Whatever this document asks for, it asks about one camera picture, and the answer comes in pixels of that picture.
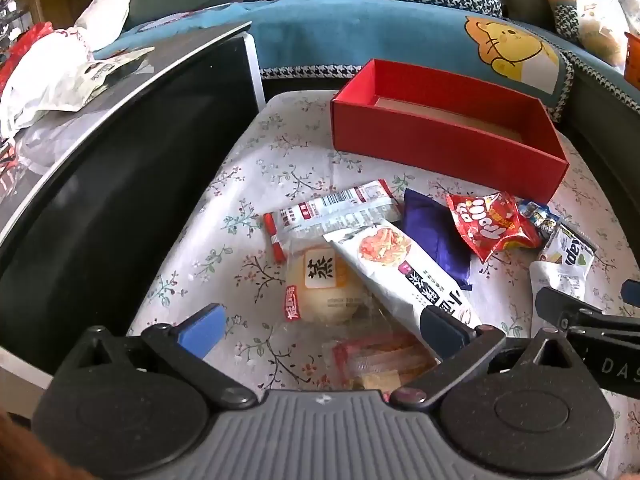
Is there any blue candy packet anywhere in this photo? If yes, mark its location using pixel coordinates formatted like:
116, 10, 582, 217
517, 200, 561, 238

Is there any teal lion print sofa cover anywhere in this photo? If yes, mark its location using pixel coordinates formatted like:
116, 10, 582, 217
95, 0, 576, 121

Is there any white cloth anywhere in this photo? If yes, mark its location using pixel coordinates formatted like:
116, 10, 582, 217
75, 0, 133, 43

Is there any teal houndstooth trim sofa cover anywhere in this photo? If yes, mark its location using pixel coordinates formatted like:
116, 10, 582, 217
570, 30, 640, 103

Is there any white printed paper packet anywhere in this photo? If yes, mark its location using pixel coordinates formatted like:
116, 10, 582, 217
65, 46, 156, 111

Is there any floral tablecloth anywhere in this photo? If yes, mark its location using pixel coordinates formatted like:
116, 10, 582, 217
125, 90, 640, 480

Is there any purple snack packet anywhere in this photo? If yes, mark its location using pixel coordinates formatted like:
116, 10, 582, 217
402, 188, 473, 291

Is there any white green wafer packet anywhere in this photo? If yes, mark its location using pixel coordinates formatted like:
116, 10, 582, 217
529, 223, 599, 311

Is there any red and white snack packet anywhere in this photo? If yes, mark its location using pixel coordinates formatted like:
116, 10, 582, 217
263, 180, 406, 263

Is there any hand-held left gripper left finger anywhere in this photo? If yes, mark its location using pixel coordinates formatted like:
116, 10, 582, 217
54, 302, 258, 411

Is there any white plastic bag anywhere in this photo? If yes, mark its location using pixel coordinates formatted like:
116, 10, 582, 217
575, 0, 632, 66
0, 30, 101, 138

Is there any pink clear cracker packet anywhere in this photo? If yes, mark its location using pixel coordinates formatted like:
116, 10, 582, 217
322, 330, 441, 391

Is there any yellow steamed cake packet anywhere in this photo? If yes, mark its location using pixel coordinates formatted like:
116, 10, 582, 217
277, 247, 381, 332

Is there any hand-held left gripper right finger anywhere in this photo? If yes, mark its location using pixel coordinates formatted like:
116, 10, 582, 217
390, 306, 585, 409

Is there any red cardboard box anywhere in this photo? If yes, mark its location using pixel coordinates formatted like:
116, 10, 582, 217
330, 58, 571, 206

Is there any red plastic bag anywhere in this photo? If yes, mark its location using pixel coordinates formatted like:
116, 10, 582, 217
0, 22, 53, 91

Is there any orange plastic basket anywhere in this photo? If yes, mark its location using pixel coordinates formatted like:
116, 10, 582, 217
624, 32, 640, 78

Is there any white packet with food picture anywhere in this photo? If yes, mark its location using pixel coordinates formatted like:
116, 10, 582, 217
322, 220, 483, 341

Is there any black glossy coffee table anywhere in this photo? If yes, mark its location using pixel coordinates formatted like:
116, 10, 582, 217
0, 20, 266, 396

